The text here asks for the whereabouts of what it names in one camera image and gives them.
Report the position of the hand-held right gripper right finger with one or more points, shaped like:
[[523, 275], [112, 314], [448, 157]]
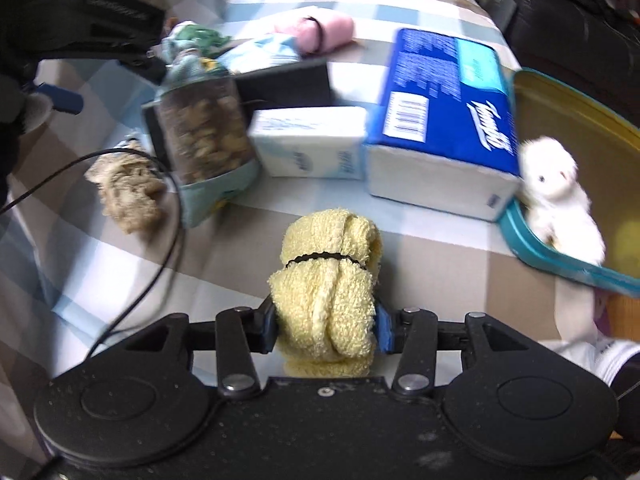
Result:
[[385, 332]]

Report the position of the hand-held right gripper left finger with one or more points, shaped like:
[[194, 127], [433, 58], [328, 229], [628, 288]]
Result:
[[267, 330]]

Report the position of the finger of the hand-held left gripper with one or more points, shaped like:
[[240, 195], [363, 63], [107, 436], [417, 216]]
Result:
[[140, 57], [60, 97]]

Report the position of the green plush toy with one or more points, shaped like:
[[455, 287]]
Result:
[[197, 37]]

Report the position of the yellow towel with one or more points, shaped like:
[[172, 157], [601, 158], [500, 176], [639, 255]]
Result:
[[325, 300]]

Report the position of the white tissue pack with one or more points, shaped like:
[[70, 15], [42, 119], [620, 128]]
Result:
[[305, 135]]

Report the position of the pink towel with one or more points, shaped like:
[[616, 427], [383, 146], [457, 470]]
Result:
[[332, 30]]

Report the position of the white plush toy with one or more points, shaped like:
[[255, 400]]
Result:
[[550, 180]]

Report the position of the teal and gold tin tray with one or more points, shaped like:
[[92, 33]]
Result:
[[590, 125]]

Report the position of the person's left hand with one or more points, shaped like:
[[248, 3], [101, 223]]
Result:
[[12, 100]]

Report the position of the checkered blanket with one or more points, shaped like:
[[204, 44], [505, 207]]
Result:
[[450, 270]]

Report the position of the brown knitted cloth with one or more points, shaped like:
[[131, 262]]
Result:
[[127, 185]]

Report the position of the black box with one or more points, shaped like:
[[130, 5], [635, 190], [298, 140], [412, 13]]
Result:
[[285, 85]]

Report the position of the person's white clothing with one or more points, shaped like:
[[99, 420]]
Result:
[[585, 360]]

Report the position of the large blue tissue pack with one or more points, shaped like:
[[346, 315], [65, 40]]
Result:
[[440, 100]]

